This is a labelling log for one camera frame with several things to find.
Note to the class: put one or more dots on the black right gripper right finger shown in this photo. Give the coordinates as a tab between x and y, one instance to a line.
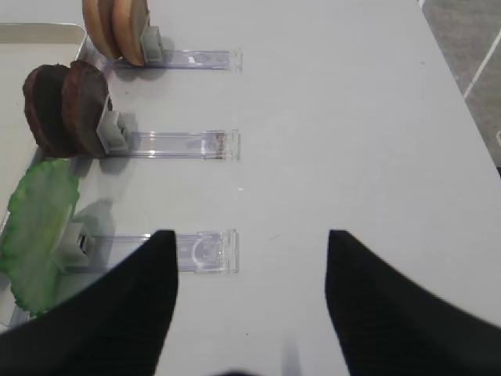
388	325

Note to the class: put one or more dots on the green lettuce leaf in holder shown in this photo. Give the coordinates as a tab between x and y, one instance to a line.
39	209

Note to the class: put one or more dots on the clear holder rail for bread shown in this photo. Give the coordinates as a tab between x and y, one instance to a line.
156	56

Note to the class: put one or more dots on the brown meat patty back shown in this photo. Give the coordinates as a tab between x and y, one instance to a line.
42	92

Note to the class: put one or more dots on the bread slice back in holder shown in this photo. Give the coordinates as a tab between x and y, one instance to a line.
97	15

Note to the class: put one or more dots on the white rectangular tray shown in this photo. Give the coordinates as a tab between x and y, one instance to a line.
25	47

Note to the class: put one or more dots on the clear holder rail for patties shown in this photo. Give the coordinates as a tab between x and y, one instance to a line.
117	139

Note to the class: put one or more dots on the clear holder rail for lettuce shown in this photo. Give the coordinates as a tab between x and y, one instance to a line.
86	258

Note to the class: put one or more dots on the brown meat patty front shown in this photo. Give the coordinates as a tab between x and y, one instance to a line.
84	94

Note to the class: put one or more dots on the bread slice in holder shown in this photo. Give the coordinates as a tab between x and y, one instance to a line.
129	17
97	15

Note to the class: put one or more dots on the bread slice front in holder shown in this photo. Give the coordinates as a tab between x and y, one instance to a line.
129	17

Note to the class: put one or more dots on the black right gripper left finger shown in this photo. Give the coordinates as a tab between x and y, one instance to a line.
116	326

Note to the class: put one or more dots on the brown meat patty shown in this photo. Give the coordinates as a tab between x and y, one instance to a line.
84	94
42	92

